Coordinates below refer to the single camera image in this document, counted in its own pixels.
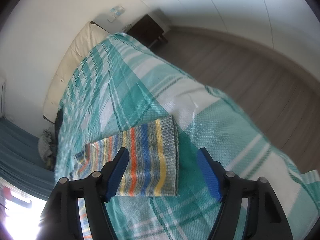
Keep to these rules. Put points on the teal curtain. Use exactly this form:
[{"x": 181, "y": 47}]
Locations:
[{"x": 21, "y": 164}]

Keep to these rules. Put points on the striped knit sweater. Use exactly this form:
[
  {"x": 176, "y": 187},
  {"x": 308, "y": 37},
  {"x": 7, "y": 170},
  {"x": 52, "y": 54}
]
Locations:
[{"x": 151, "y": 175}]

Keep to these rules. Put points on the teal plaid bedspread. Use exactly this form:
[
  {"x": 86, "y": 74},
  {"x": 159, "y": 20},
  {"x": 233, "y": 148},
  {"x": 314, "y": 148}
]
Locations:
[{"x": 120, "y": 94}]

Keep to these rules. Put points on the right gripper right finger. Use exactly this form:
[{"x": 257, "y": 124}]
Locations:
[{"x": 265, "y": 217}]

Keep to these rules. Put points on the white wardrobe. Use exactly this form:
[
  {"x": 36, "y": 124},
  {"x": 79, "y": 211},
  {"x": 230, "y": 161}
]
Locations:
[{"x": 287, "y": 26}]

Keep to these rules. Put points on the wall socket with sticker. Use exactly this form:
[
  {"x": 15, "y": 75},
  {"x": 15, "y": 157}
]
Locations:
[{"x": 115, "y": 12}]

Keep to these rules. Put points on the cream padded headboard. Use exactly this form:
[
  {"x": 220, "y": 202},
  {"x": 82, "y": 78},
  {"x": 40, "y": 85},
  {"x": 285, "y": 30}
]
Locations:
[{"x": 88, "y": 37}]

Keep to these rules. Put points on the black garment on bed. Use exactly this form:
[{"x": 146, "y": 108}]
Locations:
[{"x": 58, "y": 122}]

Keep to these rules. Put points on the dark wooden nightstand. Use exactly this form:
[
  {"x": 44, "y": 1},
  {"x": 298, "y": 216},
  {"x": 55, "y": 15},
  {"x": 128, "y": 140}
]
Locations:
[{"x": 147, "y": 32}]

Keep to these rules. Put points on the folded striped clothes pile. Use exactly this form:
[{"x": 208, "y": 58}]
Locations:
[{"x": 47, "y": 148}]

